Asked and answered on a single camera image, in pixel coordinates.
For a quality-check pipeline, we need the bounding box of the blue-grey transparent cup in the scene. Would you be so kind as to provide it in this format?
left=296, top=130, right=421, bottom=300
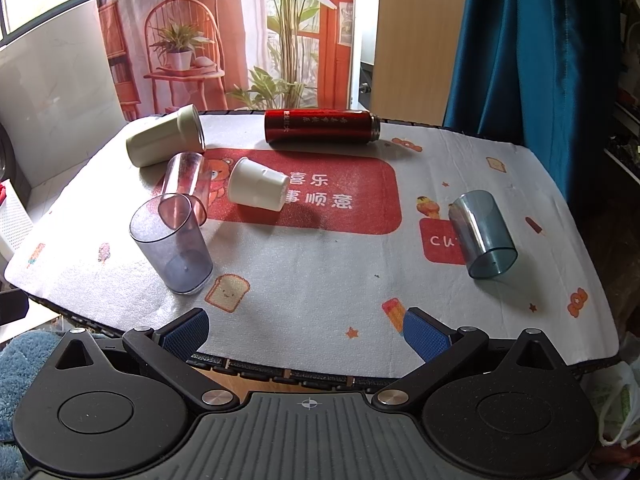
left=448, top=189, right=519, bottom=280

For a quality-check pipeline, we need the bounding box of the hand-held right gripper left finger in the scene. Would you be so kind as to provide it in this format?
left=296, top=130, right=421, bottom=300
left=52, top=308, right=241, bottom=414

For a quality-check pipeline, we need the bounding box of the cluttered shelf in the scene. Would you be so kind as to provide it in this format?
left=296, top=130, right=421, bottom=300
left=602, top=0, right=640, bottom=186

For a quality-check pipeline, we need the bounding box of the blue curtain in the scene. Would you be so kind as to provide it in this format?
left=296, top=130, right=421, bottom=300
left=442, top=0, right=623, bottom=213

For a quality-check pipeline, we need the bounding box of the red thermos bottle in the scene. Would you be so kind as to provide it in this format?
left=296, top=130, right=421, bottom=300
left=263, top=108, right=381, bottom=147

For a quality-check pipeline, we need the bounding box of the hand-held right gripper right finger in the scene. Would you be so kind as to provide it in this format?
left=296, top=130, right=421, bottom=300
left=372, top=306, right=568, bottom=413

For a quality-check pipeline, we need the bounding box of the blue fluffy rug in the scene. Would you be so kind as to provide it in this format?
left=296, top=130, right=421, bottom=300
left=0, top=329, right=68, bottom=444

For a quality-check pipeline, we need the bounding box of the pink transparent cup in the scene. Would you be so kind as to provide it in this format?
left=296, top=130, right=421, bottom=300
left=159, top=151, right=209, bottom=226

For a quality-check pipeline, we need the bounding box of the white ribbed cup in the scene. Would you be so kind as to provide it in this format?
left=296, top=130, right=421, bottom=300
left=227, top=157, right=290, bottom=211

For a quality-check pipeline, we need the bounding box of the wooden board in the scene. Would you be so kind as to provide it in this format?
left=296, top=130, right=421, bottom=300
left=370, top=0, right=472, bottom=127

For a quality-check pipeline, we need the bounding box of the black-edged table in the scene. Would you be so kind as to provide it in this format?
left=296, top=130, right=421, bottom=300
left=25, top=108, right=623, bottom=395

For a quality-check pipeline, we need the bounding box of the clear grey plastic cup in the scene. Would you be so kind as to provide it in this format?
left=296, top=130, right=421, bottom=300
left=129, top=192, right=214, bottom=295

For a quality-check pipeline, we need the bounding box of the printed backdrop cloth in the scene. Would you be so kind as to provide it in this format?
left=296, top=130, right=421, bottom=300
left=92, top=0, right=359, bottom=122

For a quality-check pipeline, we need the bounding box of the cream cup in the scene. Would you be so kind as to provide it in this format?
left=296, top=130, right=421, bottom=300
left=125, top=104, right=206, bottom=168

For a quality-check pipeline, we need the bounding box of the printed white and red table mat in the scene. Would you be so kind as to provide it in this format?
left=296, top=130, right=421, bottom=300
left=4, top=110, right=621, bottom=370

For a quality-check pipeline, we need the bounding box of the white perforated basket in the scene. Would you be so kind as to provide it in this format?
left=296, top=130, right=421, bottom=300
left=0, top=180, right=34, bottom=257

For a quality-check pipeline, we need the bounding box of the white plastic bag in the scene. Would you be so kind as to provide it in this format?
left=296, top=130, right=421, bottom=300
left=596, top=359, right=640, bottom=447

